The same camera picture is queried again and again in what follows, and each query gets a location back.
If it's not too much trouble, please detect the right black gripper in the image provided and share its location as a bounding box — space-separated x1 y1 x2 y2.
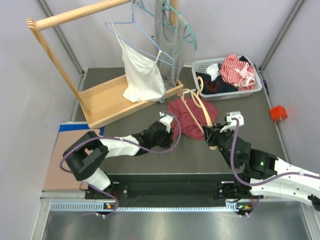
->
202 123 236 170

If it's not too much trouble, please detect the red tank top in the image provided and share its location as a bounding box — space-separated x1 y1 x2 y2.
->
167 97 220 140

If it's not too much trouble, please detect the wooden clothes hanger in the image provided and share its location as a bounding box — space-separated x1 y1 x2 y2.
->
177 76 213 135

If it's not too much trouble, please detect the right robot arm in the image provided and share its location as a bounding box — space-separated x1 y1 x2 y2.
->
202 123 320 211

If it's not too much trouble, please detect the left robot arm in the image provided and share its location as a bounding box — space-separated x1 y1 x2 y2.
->
62 121 174 199

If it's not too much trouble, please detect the white garment on hanger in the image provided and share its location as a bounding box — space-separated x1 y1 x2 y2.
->
112 24 166 103

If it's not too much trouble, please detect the grey tank top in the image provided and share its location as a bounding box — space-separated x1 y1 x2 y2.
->
153 0 188 90

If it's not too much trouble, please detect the teal plastic hanger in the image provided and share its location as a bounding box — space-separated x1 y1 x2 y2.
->
136 0 198 51

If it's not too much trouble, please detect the dark navy garment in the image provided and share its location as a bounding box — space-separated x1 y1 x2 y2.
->
195 72 238 95

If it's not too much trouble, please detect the wooden clothes rack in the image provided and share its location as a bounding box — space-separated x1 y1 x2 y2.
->
25 0 185 130

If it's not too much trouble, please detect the white garment in basket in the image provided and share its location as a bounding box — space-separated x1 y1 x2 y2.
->
205 63 221 82

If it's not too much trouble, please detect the red white striped garment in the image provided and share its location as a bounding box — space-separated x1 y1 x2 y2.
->
219 54 257 91

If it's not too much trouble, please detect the white laundry basket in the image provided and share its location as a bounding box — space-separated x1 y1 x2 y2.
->
191 56 263 101

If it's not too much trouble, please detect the orange red block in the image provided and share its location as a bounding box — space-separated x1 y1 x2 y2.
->
269 105 288 123

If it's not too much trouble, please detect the brown board blue edge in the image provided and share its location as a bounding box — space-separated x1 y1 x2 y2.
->
42 122 90 192

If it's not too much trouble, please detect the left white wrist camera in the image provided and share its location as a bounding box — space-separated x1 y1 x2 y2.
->
159 111 174 133

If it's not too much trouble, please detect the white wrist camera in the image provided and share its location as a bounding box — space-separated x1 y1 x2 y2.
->
220 111 245 133
159 111 174 133

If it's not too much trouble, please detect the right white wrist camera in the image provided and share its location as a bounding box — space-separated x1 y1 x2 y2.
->
220 111 245 133

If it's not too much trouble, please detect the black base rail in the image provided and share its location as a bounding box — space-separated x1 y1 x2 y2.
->
84 173 267 208

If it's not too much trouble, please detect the blue wire hanger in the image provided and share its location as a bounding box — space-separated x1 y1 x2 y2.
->
104 0 175 66

